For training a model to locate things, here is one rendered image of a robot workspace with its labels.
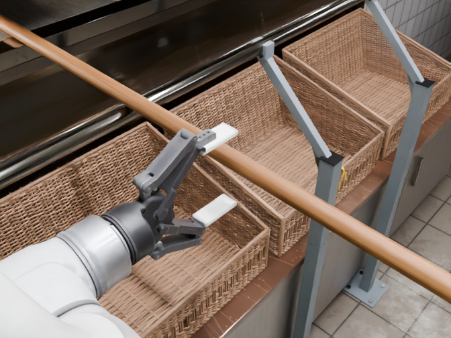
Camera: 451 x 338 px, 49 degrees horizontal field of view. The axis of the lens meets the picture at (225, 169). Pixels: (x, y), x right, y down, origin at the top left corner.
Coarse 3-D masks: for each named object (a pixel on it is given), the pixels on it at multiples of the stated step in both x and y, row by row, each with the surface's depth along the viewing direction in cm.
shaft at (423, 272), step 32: (64, 64) 98; (128, 96) 87; (192, 128) 79; (224, 160) 74; (288, 192) 68; (320, 224) 66; (352, 224) 63; (384, 256) 60; (416, 256) 59; (448, 288) 56
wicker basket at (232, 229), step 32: (128, 160) 142; (32, 192) 123; (64, 192) 130; (192, 192) 144; (224, 192) 132; (0, 224) 119; (32, 224) 125; (64, 224) 131; (224, 224) 140; (256, 224) 129; (0, 256) 120; (192, 256) 138; (224, 256) 138; (256, 256) 129; (128, 288) 130; (160, 288) 130; (192, 288) 130; (224, 288) 130; (128, 320) 123; (160, 320) 106; (192, 320) 118
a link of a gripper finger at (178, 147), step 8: (176, 136) 64; (192, 136) 63; (168, 144) 63; (176, 144) 63; (184, 144) 62; (192, 144) 63; (160, 152) 63; (168, 152) 63; (176, 152) 62; (184, 152) 63; (160, 160) 62; (168, 160) 62; (176, 160) 62; (152, 168) 62; (160, 168) 62; (168, 168) 62; (136, 176) 62; (152, 176) 62; (160, 176) 61; (144, 184) 60; (152, 184) 61
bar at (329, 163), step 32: (352, 0) 132; (288, 32) 116; (384, 32) 142; (224, 64) 103; (160, 96) 93; (288, 96) 113; (416, 96) 143; (96, 128) 85; (416, 128) 148; (32, 160) 78; (320, 160) 114; (320, 192) 120; (384, 224) 175; (320, 256) 133; (352, 288) 201; (384, 288) 201
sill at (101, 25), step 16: (128, 0) 129; (144, 0) 129; (160, 0) 132; (176, 0) 136; (80, 16) 121; (96, 16) 121; (112, 16) 122; (128, 16) 126; (144, 16) 130; (32, 32) 113; (48, 32) 113; (64, 32) 114; (80, 32) 118; (96, 32) 121; (0, 48) 107; (16, 48) 107; (0, 64) 106; (16, 64) 109
